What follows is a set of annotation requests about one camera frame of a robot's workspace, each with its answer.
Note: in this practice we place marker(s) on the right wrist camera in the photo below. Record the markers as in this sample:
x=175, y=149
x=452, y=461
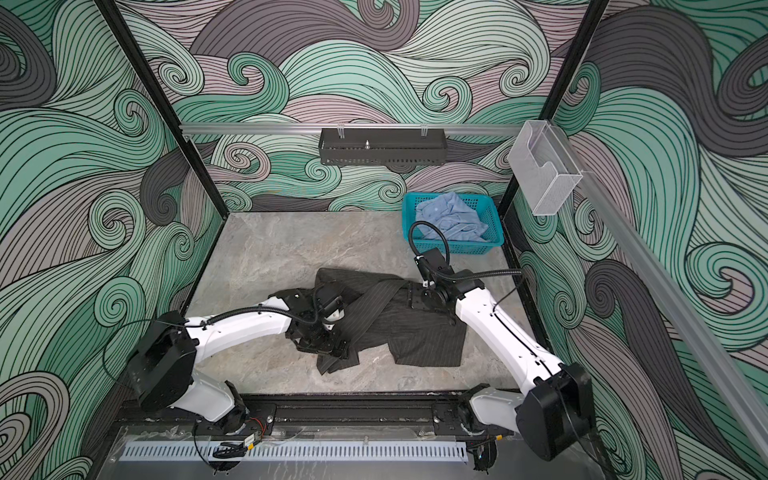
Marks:
x=432, y=265

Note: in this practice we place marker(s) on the black perforated wall tray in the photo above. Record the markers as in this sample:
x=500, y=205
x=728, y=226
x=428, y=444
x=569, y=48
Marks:
x=401, y=148

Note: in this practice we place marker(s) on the black vertical frame post left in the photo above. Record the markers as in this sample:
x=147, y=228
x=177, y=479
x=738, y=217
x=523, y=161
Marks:
x=119, y=28

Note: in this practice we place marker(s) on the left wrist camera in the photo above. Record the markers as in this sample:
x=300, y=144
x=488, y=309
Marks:
x=331, y=310

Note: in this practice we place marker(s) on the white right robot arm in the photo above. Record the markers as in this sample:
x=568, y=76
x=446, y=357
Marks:
x=555, y=408

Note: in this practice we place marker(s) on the white slotted cable duct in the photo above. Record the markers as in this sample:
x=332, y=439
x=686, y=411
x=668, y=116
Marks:
x=377, y=451

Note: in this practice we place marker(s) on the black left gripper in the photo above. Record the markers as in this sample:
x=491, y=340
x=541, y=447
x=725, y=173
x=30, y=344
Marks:
x=332, y=348

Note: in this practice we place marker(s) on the dark grey pinstripe shirt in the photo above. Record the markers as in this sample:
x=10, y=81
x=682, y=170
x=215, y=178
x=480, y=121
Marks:
x=376, y=312

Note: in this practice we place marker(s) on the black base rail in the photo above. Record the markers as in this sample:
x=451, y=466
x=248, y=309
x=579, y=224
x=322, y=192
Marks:
x=442, y=413

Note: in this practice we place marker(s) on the aluminium side wall rail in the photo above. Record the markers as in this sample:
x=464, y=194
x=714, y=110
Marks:
x=742, y=399

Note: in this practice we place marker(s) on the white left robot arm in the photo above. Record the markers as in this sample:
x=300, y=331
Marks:
x=162, y=369

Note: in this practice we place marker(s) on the black vertical frame post right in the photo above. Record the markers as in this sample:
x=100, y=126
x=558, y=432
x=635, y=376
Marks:
x=572, y=61

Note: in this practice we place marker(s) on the light blue shirt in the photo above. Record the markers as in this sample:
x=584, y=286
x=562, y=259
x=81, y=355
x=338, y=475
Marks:
x=456, y=220

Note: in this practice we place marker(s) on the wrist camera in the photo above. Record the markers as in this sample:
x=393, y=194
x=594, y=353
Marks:
x=432, y=265
x=331, y=310

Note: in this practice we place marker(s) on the black vertical frame post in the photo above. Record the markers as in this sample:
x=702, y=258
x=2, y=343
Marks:
x=119, y=28
x=572, y=61

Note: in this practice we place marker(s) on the clear plastic wall bin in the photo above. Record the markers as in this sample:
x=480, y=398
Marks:
x=545, y=165

